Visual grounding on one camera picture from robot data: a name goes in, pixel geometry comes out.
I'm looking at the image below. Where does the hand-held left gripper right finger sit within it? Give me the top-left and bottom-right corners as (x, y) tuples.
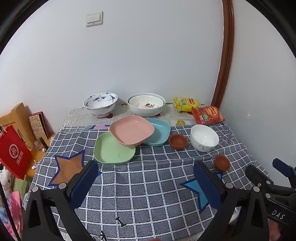
(193, 160), (270, 241)

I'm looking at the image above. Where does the blue square plate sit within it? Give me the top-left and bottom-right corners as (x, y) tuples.
(141, 117), (171, 146)

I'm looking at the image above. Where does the pink square plate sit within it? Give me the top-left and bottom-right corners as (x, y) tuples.
(110, 116), (155, 147)

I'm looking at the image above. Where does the white fruit print bowl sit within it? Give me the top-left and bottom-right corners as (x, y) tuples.
(129, 95), (164, 109)

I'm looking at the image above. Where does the grey checked tablecloth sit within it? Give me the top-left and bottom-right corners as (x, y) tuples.
(22, 123), (271, 241)

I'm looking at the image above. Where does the colourful printed cloth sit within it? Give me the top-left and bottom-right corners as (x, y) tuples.
(0, 167), (23, 241)

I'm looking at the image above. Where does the wooden board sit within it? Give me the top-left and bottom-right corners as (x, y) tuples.
(0, 103), (35, 149)

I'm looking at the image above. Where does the large white bowl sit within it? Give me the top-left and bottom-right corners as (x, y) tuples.
(126, 93), (166, 117)

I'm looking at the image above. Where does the white light switch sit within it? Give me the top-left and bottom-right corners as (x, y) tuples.
(86, 11), (104, 27)

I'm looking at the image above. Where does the red chips bag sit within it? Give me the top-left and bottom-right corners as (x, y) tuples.
(191, 106), (225, 126)

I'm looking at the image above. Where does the white patterned bowl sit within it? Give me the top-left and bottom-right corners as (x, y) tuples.
(190, 124), (219, 153)

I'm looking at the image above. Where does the blue crane print bowl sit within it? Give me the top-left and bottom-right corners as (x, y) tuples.
(83, 92), (118, 118)

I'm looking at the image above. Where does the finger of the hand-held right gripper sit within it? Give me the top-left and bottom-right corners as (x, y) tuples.
(245, 165), (278, 197)
(272, 158), (296, 186)

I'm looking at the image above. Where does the red paper bag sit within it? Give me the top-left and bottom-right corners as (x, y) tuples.
(0, 125), (32, 180)

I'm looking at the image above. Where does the wooden side table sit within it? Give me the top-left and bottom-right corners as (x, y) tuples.
(25, 133), (56, 179)

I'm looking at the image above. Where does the small brown bowl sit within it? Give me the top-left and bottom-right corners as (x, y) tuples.
(168, 134), (188, 149)
(213, 155), (231, 172)

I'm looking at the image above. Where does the green square plate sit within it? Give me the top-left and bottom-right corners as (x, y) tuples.
(94, 132), (136, 165)

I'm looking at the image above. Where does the brown wooden door frame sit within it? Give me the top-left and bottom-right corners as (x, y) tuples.
(211, 0), (235, 109)

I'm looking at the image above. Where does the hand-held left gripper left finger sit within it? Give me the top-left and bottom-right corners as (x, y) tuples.
(22, 159), (103, 241)

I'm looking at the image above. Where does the patterned notebook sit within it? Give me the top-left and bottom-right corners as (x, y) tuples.
(28, 113), (49, 141)

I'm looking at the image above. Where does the yellow chips bag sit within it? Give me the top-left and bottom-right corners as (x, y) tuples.
(173, 97), (202, 113)

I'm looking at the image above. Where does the fruit printed table cover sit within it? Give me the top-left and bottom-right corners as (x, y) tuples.
(60, 102), (208, 130)

